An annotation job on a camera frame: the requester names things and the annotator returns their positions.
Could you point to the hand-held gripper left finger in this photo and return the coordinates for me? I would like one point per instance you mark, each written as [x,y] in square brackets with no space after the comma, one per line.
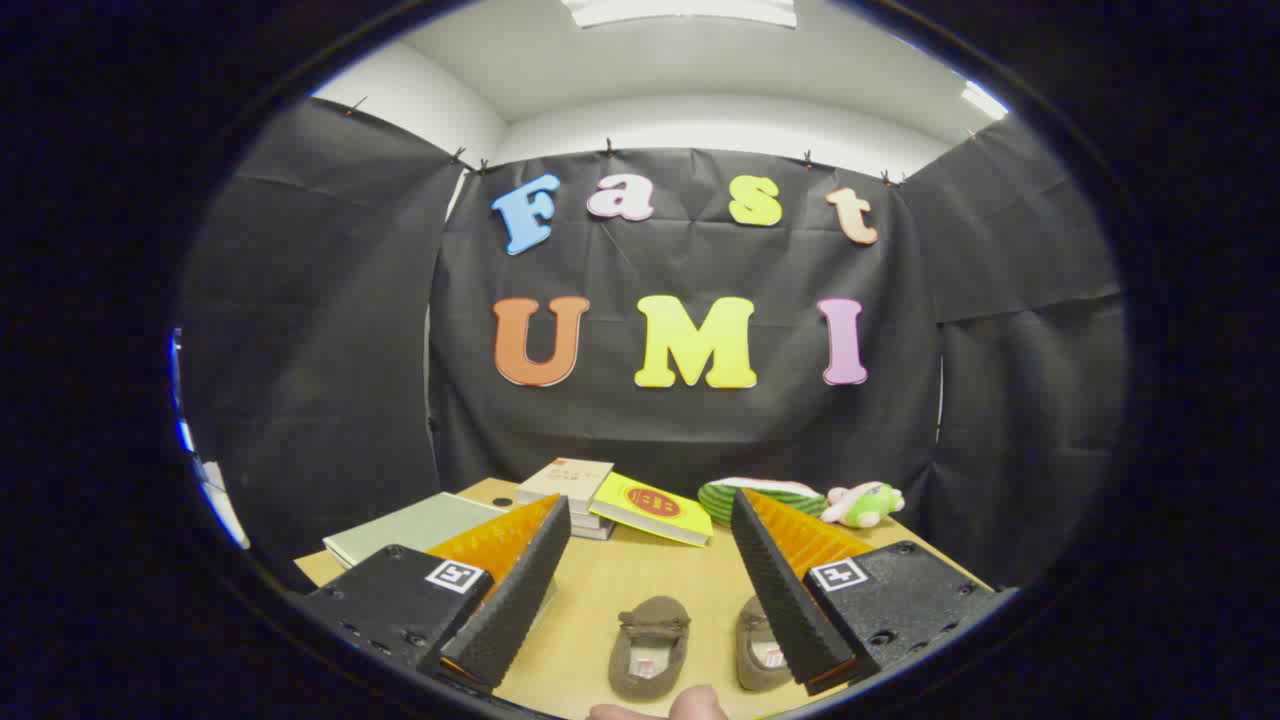
[520,590]

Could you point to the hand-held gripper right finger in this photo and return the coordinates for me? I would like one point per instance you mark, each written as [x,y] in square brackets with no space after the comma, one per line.
[785,600]

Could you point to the brown fuzzy shoe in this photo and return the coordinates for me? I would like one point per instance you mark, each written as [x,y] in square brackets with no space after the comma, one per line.
[650,640]
[760,650]

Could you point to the pale green fabric storage box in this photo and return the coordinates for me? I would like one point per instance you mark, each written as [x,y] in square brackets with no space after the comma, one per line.
[410,530]

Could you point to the white book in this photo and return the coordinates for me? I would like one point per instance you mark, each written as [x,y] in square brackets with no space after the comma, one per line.
[592,520]
[595,533]

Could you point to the watermelon slice plush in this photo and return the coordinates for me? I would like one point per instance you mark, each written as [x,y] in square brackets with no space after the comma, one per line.
[725,500]

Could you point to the beige cover book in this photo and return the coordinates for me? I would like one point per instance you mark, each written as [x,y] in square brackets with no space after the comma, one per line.
[565,480]

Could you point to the pink and green plush toy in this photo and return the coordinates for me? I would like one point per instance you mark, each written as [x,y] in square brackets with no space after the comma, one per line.
[865,505]

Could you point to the yellow book with red label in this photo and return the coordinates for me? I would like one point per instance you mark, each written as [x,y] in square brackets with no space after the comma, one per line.
[650,505]

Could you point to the ceiling light panel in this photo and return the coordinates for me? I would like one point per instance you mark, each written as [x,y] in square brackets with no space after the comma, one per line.
[983,100]
[680,10]

